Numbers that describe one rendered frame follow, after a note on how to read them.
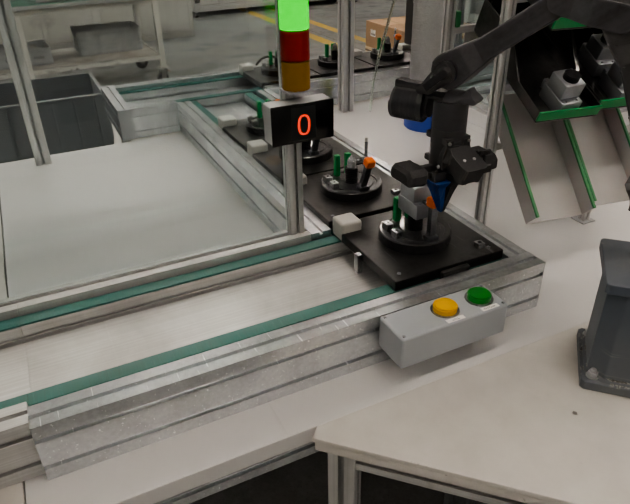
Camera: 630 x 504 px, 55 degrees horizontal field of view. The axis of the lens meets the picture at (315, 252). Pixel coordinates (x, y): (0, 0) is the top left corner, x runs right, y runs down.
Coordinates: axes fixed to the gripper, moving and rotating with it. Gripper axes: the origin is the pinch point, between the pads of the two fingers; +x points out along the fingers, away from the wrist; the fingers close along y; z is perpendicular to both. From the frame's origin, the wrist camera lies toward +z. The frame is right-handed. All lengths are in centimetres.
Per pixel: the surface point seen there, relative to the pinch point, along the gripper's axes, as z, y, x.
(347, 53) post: -114, 43, 2
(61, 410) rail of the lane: 9, -68, 14
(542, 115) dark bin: 0.1, 20.7, -10.9
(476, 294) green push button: 14.3, -2.1, 12.2
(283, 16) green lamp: -18.2, -21.4, -28.7
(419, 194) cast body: -5.4, -0.9, 2.3
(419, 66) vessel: -85, 53, 2
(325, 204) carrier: -28.5, -8.8, 12.5
